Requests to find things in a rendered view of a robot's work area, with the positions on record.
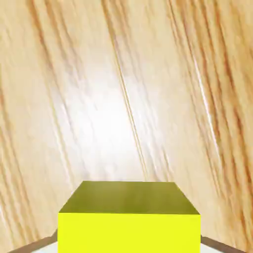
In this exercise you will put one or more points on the small yellow cube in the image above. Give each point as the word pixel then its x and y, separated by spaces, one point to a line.
pixel 128 227

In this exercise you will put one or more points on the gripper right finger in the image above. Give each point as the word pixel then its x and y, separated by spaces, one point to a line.
pixel 210 249

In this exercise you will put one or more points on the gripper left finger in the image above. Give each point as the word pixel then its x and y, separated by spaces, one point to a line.
pixel 47 248

